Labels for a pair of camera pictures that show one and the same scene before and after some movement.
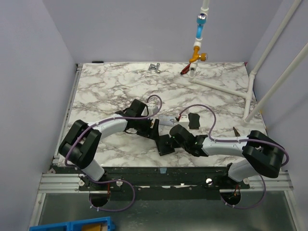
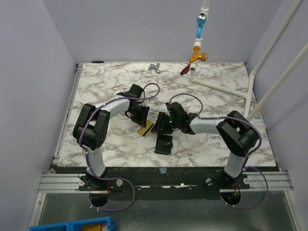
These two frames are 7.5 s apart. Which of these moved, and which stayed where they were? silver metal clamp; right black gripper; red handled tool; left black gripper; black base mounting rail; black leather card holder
Moved: left black gripper; right black gripper
Stayed: black base mounting rail; black leather card holder; silver metal clamp; red handled tool
